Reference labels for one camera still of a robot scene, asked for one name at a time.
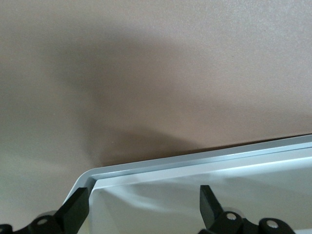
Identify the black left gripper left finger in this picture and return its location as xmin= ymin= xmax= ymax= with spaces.
xmin=0 ymin=186 xmax=90 ymax=234

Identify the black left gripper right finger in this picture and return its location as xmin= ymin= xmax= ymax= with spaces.
xmin=197 ymin=185 xmax=295 ymax=234

